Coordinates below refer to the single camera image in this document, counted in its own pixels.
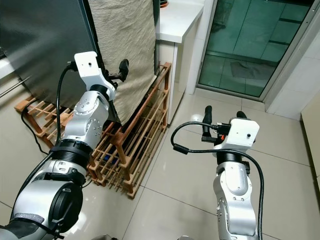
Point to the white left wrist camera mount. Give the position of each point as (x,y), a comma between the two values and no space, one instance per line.
(87,65)

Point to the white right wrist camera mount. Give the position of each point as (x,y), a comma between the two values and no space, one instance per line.
(242,134)

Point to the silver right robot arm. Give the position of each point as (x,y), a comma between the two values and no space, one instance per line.
(235,187)

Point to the white topped beige cabinet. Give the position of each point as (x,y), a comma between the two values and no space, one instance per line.
(177,20)

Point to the white sink counter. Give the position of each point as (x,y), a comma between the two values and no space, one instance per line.
(7,67)

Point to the grey steel fridge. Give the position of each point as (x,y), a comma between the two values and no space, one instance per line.
(45,40)

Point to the brown wooden slat rack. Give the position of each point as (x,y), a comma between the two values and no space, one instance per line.
(145,125)

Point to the beige hanging cloth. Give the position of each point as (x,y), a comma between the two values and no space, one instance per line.
(125,30)

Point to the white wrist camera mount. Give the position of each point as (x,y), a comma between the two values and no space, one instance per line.
(242,134)
(87,65)

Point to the grey fridge door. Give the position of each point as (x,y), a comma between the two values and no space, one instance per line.
(40,55)

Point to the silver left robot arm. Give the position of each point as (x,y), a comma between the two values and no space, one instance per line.
(85,125)

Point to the green glass sliding door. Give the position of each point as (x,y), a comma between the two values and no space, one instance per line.
(250,40)

